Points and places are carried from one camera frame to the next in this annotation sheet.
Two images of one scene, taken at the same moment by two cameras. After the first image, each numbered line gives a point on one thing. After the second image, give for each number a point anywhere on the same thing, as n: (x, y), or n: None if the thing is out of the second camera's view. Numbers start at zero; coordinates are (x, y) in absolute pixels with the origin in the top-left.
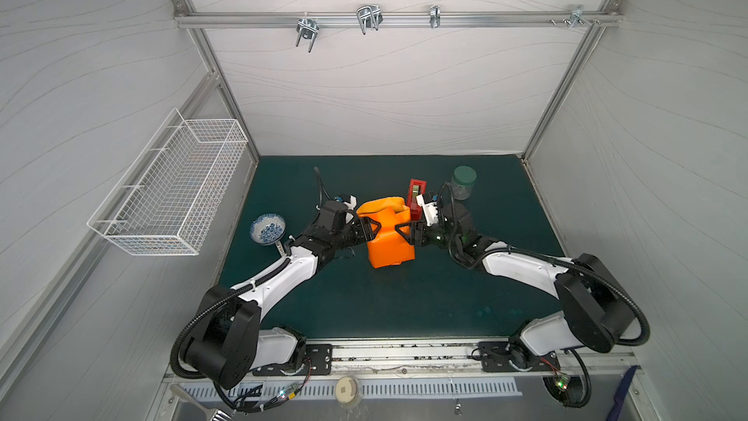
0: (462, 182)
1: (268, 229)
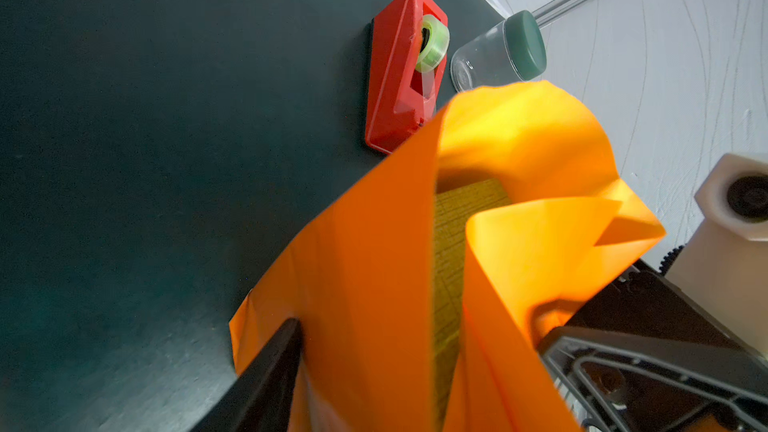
0: (509, 51)
1: None
